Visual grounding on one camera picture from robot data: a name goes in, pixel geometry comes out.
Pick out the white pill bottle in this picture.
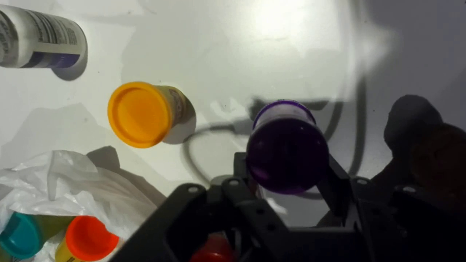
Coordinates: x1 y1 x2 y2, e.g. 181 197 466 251
0 5 89 71

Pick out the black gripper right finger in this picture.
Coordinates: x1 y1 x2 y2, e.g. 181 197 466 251
316 154 466 262

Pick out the brown plush toy animal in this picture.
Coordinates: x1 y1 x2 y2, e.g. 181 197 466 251
383 94 466 206

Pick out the yellow lid dough cup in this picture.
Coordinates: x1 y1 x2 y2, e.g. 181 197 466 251
106 81 198 151

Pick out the teal lid dough cup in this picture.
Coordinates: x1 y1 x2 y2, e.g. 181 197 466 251
0 212 45 262

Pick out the purple lid dough cup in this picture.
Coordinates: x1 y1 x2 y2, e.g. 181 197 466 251
245 100 332 197

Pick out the white plastic bag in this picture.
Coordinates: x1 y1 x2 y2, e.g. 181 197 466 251
0 148 168 262

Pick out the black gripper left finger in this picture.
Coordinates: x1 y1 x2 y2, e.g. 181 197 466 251
111 152 293 262

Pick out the green lid dough cup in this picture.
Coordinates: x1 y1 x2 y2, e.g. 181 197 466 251
28 216 76 262

